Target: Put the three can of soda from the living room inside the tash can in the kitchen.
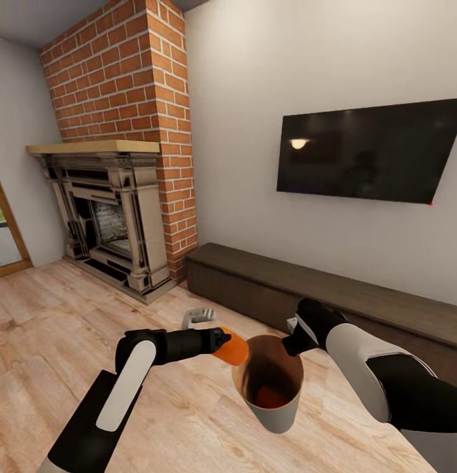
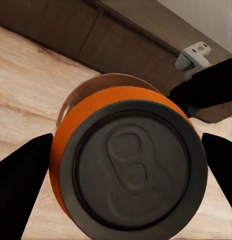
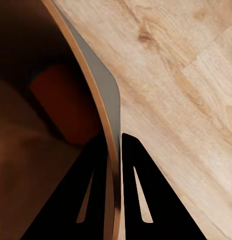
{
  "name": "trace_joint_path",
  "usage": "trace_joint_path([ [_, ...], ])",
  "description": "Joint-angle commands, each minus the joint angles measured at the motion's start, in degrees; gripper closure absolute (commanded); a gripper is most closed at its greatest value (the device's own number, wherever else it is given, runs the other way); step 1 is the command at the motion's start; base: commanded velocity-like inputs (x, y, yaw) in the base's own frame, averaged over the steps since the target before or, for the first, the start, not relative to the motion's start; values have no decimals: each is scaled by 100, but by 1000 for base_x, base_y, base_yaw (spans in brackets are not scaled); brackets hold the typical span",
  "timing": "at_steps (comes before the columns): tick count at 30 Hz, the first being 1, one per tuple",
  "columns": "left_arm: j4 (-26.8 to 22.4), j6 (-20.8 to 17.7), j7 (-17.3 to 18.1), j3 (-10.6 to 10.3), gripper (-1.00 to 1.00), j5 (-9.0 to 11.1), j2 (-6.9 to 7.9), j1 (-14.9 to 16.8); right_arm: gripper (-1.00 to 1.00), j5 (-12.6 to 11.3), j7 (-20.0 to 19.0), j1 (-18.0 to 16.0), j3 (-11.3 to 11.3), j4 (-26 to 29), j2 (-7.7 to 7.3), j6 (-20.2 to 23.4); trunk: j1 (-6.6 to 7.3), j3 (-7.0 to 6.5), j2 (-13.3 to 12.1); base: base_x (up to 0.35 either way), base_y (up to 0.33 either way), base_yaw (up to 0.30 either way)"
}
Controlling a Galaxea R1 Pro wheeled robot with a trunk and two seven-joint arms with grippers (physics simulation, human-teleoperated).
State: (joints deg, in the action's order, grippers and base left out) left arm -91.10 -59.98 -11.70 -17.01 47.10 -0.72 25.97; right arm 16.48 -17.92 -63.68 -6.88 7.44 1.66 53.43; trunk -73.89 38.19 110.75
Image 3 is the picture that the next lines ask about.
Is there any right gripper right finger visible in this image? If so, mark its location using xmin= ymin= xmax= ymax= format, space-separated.
xmin=121 ymin=133 xmax=207 ymax=240

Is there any trash can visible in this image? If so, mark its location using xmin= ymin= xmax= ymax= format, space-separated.
xmin=0 ymin=0 xmax=121 ymax=240

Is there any can of soda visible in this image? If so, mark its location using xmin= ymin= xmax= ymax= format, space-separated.
xmin=28 ymin=59 xmax=103 ymax=148

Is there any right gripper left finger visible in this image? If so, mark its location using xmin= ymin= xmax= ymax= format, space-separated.
xmin=21 ymin=134 xmax=108 ymax=240

